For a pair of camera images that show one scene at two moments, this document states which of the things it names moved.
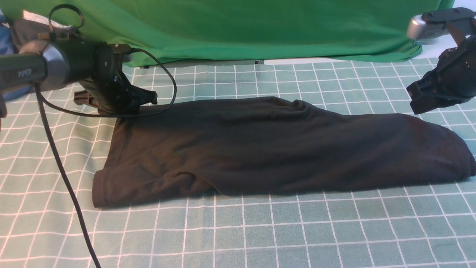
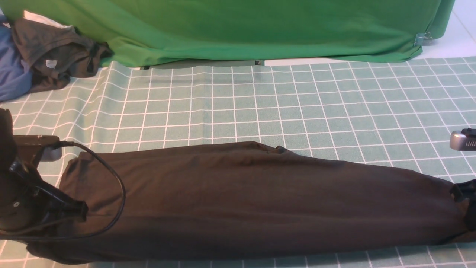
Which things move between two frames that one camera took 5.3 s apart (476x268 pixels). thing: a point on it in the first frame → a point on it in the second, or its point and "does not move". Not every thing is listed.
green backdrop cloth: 208,32 does not move
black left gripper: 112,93 → 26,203
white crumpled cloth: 33,16 does not move
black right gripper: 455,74 → 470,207
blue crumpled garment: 7,48 does not move
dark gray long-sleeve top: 259,146 → 239,200
